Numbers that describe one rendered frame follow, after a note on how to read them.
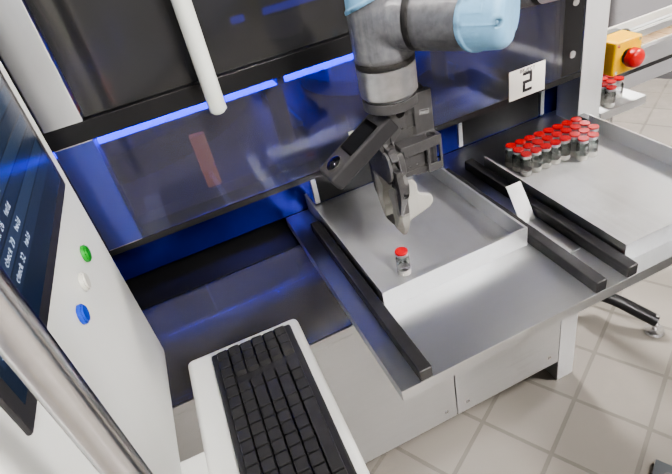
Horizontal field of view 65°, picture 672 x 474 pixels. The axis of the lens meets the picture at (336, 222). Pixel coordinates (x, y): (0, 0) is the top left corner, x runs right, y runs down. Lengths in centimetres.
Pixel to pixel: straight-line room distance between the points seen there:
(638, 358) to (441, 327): 123
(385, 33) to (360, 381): 90
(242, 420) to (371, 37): 54
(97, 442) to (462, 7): 49
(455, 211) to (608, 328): 112
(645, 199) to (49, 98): 93
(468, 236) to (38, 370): 72
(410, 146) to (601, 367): 132
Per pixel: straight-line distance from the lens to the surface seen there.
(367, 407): 140
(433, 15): 60
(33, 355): 33
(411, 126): 72
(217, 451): 82
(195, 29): 74
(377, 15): 63
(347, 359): 124
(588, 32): 119
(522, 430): 172
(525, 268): 86
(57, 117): 84
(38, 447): 44
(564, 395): 180
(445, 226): 94
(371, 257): 90
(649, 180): 107
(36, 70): 82
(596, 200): 101
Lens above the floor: 145
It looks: 35 degrees down
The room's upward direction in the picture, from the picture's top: 13 degrees counter-clockwise
